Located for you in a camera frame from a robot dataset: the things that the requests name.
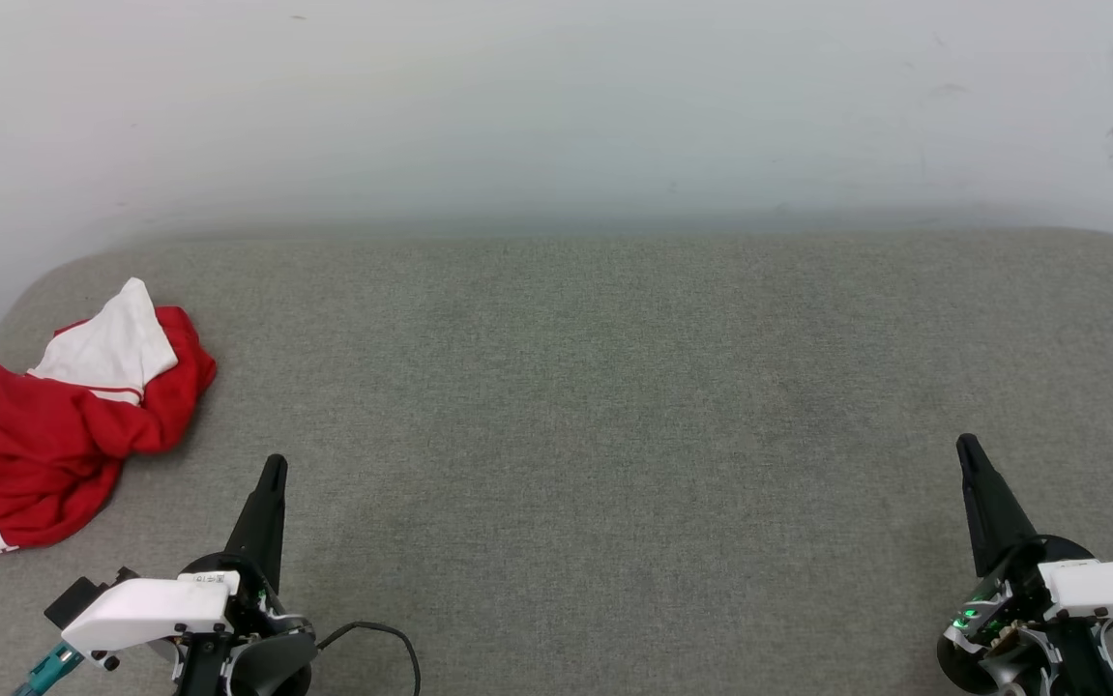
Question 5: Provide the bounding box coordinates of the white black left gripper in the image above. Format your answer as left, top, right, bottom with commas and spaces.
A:
61, 454, 317, 696

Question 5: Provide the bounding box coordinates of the teal cable connector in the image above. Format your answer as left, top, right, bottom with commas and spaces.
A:
13, 642, 85, 696

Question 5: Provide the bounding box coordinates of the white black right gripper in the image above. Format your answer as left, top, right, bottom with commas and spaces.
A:
937, 433, 1113, 696

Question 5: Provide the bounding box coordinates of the thin black cable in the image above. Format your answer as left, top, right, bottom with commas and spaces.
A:
314, 622, 422, 696

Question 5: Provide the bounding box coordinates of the red and white basketball jersey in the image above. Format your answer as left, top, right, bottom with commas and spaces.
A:
0, 277, 218, 564

